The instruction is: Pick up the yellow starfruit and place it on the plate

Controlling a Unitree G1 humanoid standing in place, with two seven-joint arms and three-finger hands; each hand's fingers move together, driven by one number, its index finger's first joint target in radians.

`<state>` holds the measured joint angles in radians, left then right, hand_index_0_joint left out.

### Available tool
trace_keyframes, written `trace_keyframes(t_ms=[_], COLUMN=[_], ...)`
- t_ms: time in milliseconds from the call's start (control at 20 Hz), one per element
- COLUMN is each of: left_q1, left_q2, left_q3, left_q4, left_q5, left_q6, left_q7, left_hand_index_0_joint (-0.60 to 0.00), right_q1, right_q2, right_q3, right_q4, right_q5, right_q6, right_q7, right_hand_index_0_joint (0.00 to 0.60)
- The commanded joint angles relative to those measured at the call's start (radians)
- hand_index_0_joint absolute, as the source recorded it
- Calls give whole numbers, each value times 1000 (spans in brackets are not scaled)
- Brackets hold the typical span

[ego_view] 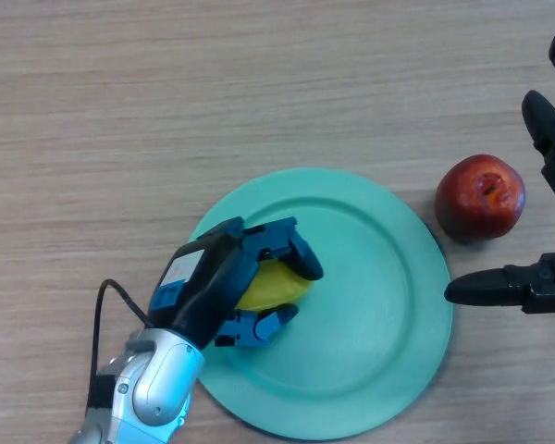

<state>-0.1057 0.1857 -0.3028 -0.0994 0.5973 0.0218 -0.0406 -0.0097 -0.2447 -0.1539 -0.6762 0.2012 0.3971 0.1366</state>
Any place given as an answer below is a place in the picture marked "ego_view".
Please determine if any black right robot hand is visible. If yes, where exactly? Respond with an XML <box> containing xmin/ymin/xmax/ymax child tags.
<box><xmin>443</xmin><ymin>32</ymin><xmax>555</xmax><ymax>315</ymax></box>

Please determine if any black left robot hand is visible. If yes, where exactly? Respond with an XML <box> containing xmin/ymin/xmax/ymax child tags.
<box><xmin>146</xmin><ymin>216</ymin><xmax>325</xmax><ymax>351</ymax></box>

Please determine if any yellow starfruit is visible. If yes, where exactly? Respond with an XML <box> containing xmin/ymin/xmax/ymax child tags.
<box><xmin>234</xmin><ymin>261</ymin><xmax>315</xmax><ymax>313</ymax></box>

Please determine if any green round plate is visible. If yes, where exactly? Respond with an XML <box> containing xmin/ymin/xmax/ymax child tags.
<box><xmin>187</xmin><ymin>166</ymin><xmax>453</xmax><ymax>440</ymax></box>

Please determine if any red apple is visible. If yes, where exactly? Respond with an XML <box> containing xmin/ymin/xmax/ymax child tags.
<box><xmin>434</xmin><ymin>154</ymin><xmax>527</xmax><ymax>241</ymax></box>

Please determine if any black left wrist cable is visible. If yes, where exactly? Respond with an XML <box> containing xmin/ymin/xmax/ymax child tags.
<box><xmin>89</xmin><ymin>278</ymin><xmax>154</xmax><ymax>378</ymax></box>

